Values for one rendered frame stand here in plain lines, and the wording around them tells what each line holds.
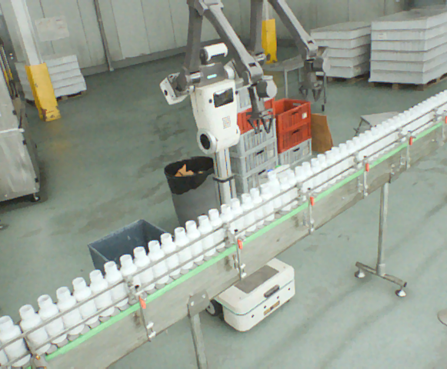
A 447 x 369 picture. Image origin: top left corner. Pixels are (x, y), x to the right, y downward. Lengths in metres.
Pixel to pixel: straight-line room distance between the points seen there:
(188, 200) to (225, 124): 1.26
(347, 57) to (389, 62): 0.92
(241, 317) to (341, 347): 0.60
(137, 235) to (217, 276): 0.63
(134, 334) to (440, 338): 1.86
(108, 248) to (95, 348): 0.72
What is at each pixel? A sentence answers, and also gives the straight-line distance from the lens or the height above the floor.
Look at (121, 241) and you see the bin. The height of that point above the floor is 0.88.
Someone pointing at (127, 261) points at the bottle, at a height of 1.16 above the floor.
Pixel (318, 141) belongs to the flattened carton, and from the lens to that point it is 5.31.
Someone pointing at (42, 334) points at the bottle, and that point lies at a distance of 1.48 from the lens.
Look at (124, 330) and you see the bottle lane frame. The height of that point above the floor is 0.93.
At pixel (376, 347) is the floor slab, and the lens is 2.74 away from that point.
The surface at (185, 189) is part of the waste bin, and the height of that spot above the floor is 0.52.
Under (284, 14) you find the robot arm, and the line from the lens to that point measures 2.23.
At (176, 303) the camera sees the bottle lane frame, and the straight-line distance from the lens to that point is 1.67.
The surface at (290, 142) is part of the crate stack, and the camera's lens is 4.90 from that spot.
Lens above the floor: 1.96
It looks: 25 degrees down
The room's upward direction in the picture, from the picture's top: 8 degrees counter-clockwise
